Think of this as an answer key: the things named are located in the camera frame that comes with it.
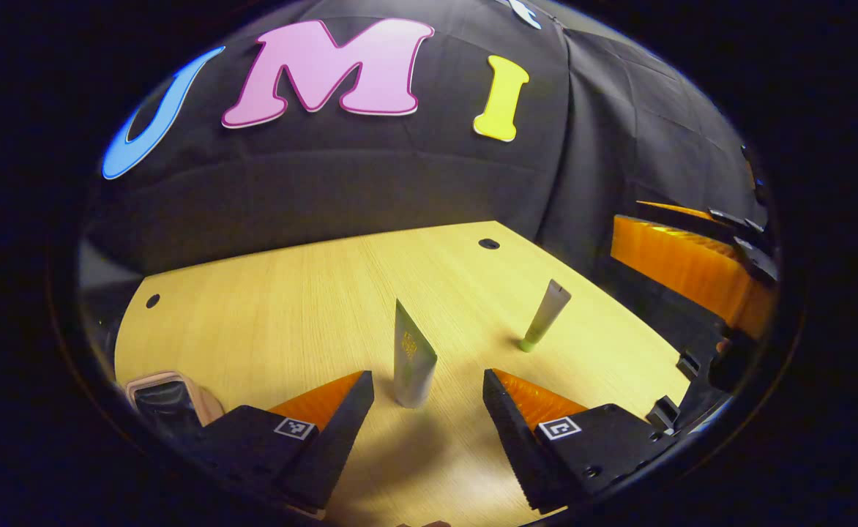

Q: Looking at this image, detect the pink suitcase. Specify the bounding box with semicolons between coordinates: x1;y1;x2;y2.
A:
125;371;226;440

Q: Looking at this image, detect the black backdrop cloth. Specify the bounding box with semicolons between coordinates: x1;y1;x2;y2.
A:
78;0;770;330

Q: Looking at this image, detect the silver skin care tube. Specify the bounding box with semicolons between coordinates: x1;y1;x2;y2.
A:
392;298;439;409

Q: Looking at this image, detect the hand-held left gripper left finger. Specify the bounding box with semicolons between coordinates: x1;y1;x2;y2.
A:
180;370;376;513

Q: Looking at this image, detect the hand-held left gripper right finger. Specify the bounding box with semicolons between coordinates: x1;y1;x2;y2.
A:
482;368;682;515

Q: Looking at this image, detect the grey tube with green cap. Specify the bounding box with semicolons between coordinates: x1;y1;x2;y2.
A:
519;279;572;354

